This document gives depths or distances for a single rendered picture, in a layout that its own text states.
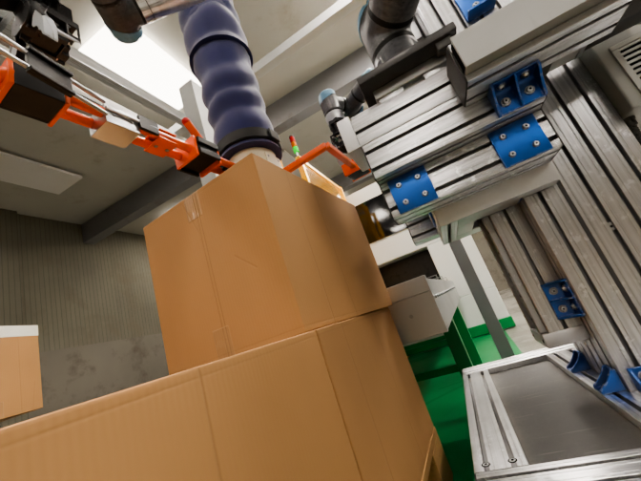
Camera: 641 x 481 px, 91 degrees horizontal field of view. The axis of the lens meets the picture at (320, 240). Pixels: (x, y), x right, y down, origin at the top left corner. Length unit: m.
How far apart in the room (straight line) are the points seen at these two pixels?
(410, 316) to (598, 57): 0.87
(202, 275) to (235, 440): 0.45
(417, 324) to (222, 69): 1.12
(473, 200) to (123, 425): 0.76
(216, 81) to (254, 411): 1.05
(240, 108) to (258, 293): 0.69
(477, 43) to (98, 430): 0.72
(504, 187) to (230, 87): 0.89
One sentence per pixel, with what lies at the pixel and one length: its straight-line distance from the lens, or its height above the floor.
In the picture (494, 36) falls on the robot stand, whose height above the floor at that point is 0.90.
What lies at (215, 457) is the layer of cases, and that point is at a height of 0.46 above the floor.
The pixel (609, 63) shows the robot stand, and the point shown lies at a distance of 1.02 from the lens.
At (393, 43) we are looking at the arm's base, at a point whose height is 1.11.
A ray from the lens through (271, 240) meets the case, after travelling 0.64.
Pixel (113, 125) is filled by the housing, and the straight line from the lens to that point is 0.79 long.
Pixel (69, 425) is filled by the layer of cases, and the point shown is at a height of 0.53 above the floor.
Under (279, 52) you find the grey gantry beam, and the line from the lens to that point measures 3.71.
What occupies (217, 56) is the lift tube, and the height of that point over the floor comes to 1.53.
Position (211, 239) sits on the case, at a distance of 0.76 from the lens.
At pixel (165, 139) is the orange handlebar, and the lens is 0.85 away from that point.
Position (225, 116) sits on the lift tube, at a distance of 1.14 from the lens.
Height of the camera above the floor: 0.54
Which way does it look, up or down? 15 degrees up
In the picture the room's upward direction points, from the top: 19 degrees counter-clockwise
